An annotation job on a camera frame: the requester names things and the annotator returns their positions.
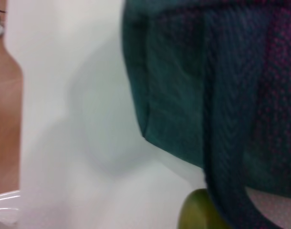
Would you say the dark teal fabric bag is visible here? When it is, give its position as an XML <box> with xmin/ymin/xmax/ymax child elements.
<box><xmin>121</xmin><ymin>0</ymin><xmax>291</xmax><ymax>229</ymax></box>

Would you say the green cucumber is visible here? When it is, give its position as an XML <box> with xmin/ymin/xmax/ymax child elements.
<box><xmin>178</xmin><ymin>188</ymin><xmax>231</xmax><ymax>229</ymax></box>

